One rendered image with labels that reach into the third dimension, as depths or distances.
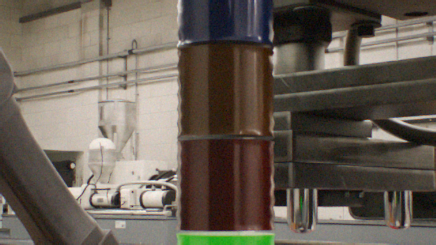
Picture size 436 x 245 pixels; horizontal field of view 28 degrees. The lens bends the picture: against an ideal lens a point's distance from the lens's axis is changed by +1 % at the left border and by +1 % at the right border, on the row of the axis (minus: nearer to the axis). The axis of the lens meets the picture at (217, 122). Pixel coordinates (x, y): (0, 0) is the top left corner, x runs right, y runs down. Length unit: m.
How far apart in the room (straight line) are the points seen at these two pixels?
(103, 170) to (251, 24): 8.44
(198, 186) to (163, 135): 10.26
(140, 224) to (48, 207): 6.83
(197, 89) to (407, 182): 0.35
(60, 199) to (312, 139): 0.45
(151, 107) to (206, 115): 10.46
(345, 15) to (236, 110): 0.30
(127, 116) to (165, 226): 1.99
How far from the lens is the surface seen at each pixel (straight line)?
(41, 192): 0.93
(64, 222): 0.94
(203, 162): 0.32
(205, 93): 0.32
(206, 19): 0.32
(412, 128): 0.67
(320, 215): 6.34
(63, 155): 10.41
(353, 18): 0.62
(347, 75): 0.55
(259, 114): 0.32
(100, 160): 8.72
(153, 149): 10.70
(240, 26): 0.32
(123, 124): 9.11
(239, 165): 0.31
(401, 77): 0.53
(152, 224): 7.63
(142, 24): 11.10
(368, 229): 6.06
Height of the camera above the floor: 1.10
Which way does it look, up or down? 5 degrees up
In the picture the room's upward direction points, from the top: straight up
